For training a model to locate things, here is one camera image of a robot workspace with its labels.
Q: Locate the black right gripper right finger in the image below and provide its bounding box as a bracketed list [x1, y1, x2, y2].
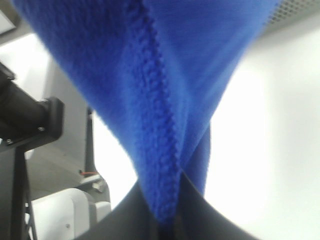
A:
[173, 173, 257, 240]

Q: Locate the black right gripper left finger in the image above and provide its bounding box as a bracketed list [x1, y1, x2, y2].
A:
[74, 181, 163, 240]

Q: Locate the blue microfiber towel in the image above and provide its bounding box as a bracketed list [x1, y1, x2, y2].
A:
[13, 0, 279, 225]

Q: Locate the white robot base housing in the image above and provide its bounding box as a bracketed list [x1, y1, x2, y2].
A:
[25, 172, 111, 240]

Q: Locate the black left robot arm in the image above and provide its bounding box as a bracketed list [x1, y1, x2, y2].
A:
[0, 64, 64, 240]

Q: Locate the grey perforated plastic basket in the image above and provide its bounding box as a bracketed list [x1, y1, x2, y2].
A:
[263, 0, 320, 35]

